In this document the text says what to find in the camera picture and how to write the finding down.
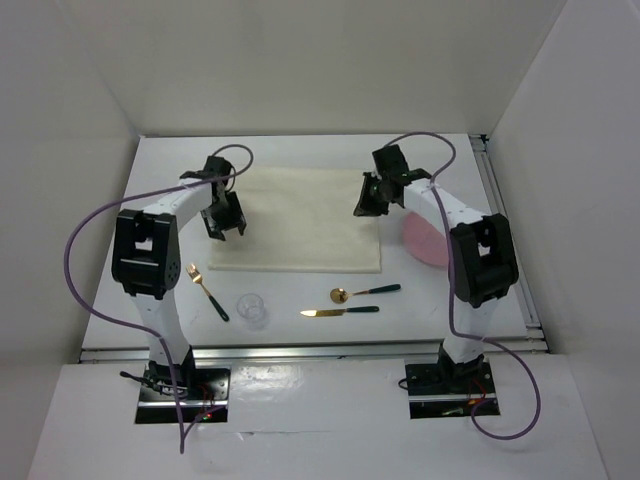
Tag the gold fork green handle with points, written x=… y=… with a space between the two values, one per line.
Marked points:
x=197 y=278

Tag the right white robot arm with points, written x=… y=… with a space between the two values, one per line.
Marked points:
x=482 y=265

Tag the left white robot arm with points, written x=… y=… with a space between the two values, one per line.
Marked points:
x=146 y=258

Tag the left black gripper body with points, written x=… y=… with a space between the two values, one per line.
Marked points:
x=220 y=205

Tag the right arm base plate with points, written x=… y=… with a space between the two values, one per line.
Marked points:
x=429 y=397

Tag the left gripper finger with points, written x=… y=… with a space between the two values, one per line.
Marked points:
x=233 y=216
x=212 y=228

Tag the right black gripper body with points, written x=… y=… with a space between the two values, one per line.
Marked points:
x=383 y=180

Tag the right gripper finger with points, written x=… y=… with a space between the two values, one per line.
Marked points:
x=368 y=204
x=380 y=207

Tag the front aluminium rail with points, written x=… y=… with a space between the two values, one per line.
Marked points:
x=530 y=344

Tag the clear plastic cup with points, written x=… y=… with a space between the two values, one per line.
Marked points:
x=251 y=309

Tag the gold knife green handle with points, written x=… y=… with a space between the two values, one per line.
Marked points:
x=339 y=312

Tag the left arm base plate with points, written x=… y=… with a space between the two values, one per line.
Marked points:
x=207 y=396

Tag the cream cloth placemat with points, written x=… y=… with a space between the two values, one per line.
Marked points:
x=300 y=220

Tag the gold spoon green handle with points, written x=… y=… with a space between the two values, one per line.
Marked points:
x=341 y=296

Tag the pink plate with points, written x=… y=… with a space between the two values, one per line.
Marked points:
x=423 y=241

